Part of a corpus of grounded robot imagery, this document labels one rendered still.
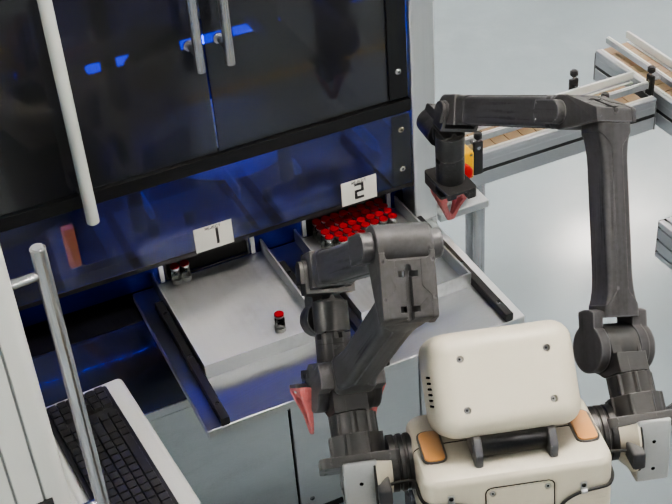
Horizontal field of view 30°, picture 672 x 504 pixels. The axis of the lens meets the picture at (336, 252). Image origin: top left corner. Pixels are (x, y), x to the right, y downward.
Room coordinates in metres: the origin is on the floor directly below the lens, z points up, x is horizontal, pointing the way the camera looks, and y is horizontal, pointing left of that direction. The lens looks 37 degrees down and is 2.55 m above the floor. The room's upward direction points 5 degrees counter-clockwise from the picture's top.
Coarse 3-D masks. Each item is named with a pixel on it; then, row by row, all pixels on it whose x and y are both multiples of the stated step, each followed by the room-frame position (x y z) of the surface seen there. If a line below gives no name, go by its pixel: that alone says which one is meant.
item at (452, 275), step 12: (396, 204) 2.39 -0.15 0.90; (408, 216) 2.33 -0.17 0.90; (300, 240) 2.26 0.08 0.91; (312, 240) 2.29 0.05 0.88; (444, 252) 2.18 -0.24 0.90; (444, 264) 2.17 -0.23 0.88; (456, 264) 2.14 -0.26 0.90; (444, 276) 2.12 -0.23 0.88; (456, 276) 2.12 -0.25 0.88; (468, 276) 2.08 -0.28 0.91; (360, 288) 2.11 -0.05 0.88; (444, 288) 2.06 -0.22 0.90; (456, 288) 2.07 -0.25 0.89; (348, 300) 2.04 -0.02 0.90; (360, 300) 2.07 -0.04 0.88; (372, 300) 2.06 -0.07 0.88; (360, 312) 1.99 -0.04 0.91
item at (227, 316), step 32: (256, 256) 2.25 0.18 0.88; (160, 288) 2.12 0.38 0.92; (192, 288) 2.15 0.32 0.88; (224, 288) 2.14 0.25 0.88; (256, 288) 2.14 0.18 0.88; (288, 288) 2.13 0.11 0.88; (192, 320) 2.04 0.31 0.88; (224, 320) 2.04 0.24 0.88; (256, 320) 2.03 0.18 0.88; (288, 320) 2.02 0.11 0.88; (192, 352) 1.93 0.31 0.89; (224, 352) 1.93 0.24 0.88; (256, 352) 1.90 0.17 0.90
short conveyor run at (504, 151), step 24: (576, 72) 2.76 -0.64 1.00; (624, 96) 2.74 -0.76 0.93; (648, 96) 2.73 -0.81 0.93; (648, 120) 2.70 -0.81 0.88; (480, 144) 2.51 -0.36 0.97; (504, 144) 2.55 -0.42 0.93; (528, 144) 2.57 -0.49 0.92; (552, 144) 2.59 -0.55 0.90; (576, 144) 2.62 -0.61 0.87; (480, 168) 2.51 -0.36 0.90; (504, 168) 2.54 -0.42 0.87; (528, 168) 2.57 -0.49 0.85
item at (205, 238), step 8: (216, 224) 2.15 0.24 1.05; (224, 224) 2.16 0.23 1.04; (200, 232) 2.14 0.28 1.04; (208, 232) 2.14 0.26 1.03; (224, 232) 2.16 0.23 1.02; (232, 232) 2.16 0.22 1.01; (200, 240) 2.14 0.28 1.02; (208, 240) 2.14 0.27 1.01; (216, 240) 2.15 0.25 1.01; (224, 240) 2.16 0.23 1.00; (232, 240) 2.16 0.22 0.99; (200, 248) 2.14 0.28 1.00; (208, 248) 2.14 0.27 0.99
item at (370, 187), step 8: (368, 176) 2.29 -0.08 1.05; (344, 184) 2.26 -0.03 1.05; (352, 184) 2.27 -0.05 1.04; (368, 184) 2.29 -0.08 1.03; (376, 184) 2.29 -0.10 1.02; (344, 192) 2.26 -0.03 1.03; (352, 192) 2.27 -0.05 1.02; (360, 192) 2.28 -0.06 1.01; (368, 192) 2.28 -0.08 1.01; (376, 192) 2.29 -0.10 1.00; (344, 200) 2.26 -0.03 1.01; (352, 200) 2.27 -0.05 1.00; (360, 200) 2.28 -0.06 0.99
